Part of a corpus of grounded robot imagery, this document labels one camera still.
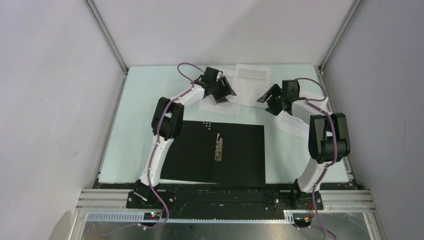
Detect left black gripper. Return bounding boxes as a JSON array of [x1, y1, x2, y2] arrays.
[[211, 76, 237, 104]]

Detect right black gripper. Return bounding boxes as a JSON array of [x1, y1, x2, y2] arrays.
[[257, 84, 286, 116]]

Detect printed paper sheet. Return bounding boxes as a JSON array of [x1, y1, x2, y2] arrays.
[[273, 90, 328, 140], [198, 66, 241, 115], [229, 63, 272, 108]]

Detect metal folder clip mechanism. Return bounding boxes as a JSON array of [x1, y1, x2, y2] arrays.
[[214, 132, 223, 162]]

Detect red black clip folder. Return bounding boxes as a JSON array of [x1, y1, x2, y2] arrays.
[[160, 120, 266, 187]]

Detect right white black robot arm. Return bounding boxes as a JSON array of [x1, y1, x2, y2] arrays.
[[257, 78, 351, 210]]

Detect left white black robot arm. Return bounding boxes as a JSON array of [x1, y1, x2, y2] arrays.
[[133, 66, 237, 208]]

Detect right controller board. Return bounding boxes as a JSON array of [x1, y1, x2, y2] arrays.
[[293, 217, 312, 229]]

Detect controller board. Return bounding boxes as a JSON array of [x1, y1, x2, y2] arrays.
[[293, 217, 312, 229], [143, 211, 162, 221]]

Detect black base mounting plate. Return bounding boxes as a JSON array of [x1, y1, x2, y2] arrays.
[[126, 183, 324, 221]]

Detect left controller board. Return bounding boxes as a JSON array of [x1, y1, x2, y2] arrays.
[[143, 211, 162, 221]]

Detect aluminium frame profile right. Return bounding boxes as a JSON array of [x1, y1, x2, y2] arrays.
[[318, 0, 365, 74]]

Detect aluminium frame profile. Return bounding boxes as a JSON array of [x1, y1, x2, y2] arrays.
[[318, 0, 365, 74], [83, 0, 129, 75]]

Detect aluminium frame profile left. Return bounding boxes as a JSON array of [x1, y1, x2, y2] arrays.
[[83, 0, 129, 75]]

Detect slotted cable duct rail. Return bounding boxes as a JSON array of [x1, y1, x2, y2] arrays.
[[86, 211, 295, 224]]

